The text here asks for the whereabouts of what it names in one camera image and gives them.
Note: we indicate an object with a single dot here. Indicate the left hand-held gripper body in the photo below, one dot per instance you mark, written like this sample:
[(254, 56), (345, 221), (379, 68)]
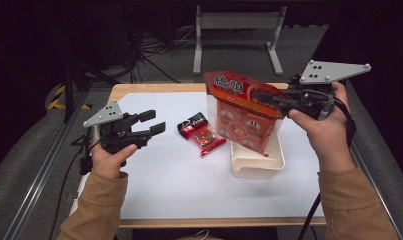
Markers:
[(117, 131)]

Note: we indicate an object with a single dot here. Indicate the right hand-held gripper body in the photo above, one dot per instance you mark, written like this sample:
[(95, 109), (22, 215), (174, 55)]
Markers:
[(317, 96)]

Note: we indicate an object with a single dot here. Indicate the orange packet with cube blocks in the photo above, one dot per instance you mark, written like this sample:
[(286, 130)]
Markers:
[(245, 116)]

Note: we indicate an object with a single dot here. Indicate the small black and red packet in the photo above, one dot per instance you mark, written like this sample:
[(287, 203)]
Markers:
[(202, 135)]

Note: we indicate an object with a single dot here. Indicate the white plastic container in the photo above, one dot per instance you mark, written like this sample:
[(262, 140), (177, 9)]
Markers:
[(255, 165)]

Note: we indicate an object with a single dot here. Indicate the person's left hand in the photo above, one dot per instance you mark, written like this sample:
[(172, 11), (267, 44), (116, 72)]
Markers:
[(110, 163)]

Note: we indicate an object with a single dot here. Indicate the person's right hand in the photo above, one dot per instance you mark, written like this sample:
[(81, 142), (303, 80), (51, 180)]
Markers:
[(329, 140)]

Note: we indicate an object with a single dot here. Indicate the white table mat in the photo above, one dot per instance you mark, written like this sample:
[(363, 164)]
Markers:
[(162, 186)]

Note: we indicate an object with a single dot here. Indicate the black tripod stand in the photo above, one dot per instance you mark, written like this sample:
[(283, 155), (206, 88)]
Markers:
[(69, 90)]

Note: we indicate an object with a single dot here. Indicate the yellow and black hazard tape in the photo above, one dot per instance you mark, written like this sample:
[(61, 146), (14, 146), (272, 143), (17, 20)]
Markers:
[(57, 101)]

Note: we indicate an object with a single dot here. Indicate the grey metal stand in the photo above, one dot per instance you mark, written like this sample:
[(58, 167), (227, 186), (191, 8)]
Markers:
[(237, 21)]

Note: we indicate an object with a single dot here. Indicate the metal floor rail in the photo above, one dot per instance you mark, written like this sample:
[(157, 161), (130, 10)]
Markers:
[(39, 186), (375, 186)]

